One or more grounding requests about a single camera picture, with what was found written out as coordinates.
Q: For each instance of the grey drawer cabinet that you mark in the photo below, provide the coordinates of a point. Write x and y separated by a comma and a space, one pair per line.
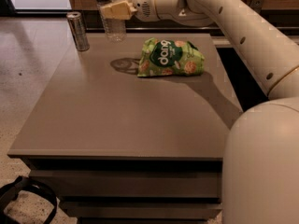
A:
120, 149

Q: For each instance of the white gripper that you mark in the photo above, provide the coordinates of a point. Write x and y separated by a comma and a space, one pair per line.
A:
144, 3

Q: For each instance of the green dang chips bag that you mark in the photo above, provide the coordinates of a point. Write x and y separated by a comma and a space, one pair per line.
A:
160, 58

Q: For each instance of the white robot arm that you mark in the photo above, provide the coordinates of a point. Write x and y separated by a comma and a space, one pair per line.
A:
260, 167

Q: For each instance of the clear plastic water bottle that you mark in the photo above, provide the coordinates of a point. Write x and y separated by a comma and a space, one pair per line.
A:
115, 30

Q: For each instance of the right metal wall bracket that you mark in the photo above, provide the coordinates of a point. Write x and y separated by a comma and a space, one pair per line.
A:
256, 5

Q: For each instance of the silver redbull can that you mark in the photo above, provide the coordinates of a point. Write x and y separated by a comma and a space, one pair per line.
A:
77, 29

